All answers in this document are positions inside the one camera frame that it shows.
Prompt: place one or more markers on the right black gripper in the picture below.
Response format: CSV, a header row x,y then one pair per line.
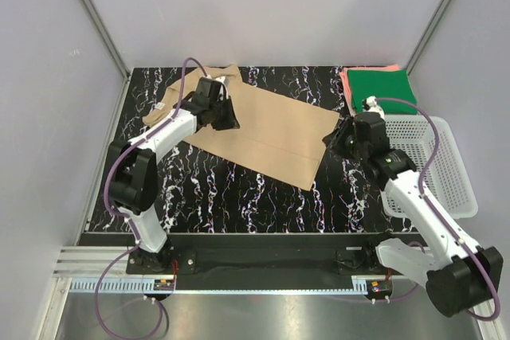
x,y
334,140

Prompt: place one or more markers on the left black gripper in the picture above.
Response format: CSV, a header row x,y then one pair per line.
x,y
231,121

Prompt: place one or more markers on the beige t shirt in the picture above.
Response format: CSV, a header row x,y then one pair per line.
x,y
279,137

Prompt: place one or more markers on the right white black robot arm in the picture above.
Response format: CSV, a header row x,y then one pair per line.
x,y
457,273

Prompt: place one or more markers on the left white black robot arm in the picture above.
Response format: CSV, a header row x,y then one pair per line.
x,y
132,183

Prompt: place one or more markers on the pink folded t shirt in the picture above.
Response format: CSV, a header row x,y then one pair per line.
x,y
345,81

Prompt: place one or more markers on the green folded t shirt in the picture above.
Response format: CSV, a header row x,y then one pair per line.
x,y
381,84

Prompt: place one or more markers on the white plastic mesh basket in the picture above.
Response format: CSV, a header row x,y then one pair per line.
x,y
446,177

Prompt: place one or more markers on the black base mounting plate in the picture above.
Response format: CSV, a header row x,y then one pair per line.
x,y
273,257

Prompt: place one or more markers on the right small circuit board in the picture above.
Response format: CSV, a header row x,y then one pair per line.
x,y
379,286

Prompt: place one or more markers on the small circuit board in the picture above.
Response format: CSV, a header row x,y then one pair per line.
x,y
164,284
379,286

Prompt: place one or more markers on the left small circuit board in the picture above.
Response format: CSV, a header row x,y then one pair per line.
x,y
164,284

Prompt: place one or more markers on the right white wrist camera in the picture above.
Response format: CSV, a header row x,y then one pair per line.
x,y
370,104

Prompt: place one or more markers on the grey slotted cable duct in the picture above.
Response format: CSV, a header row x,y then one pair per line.
x,y
185,285

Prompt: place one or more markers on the aluminium rail profile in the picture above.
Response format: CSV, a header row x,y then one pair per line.
x,y
85,261

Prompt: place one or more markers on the right aluminium frame post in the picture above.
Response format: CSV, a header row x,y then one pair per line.
x,y
427,34

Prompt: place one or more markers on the aluminium frame post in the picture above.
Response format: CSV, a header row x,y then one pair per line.
x,y
427,34
105,36

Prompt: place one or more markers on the left aluminium frame post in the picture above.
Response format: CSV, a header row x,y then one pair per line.
x,y
105,36

